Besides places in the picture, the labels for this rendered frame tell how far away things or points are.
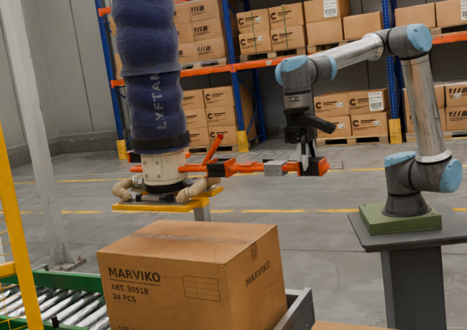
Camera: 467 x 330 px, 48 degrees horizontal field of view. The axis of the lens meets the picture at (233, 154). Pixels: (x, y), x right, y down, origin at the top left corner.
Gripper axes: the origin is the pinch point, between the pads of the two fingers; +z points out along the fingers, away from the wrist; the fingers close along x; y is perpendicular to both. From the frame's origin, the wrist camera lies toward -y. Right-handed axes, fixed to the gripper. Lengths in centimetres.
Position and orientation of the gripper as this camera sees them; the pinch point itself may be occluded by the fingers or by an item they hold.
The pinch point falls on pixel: (310, 165)
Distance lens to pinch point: 182.6
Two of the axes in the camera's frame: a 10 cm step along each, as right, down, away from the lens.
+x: -4.5, 2.1, -8.7
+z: 1.3, 9.8, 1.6
